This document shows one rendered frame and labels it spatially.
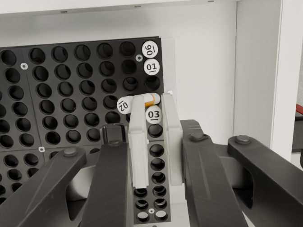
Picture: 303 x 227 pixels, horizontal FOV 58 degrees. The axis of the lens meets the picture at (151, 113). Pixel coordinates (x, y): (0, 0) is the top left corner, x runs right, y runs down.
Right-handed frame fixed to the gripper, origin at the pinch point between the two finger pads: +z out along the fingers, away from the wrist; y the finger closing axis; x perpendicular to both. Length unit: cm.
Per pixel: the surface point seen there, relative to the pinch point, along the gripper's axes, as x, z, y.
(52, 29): 6.2, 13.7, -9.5
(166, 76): 0.9, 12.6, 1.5
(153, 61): 3.4, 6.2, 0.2
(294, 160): -14.8, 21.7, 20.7
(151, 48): 4.3, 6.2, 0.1
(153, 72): 2.5, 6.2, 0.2
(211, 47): 3.4, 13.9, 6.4
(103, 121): -1.6, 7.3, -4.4
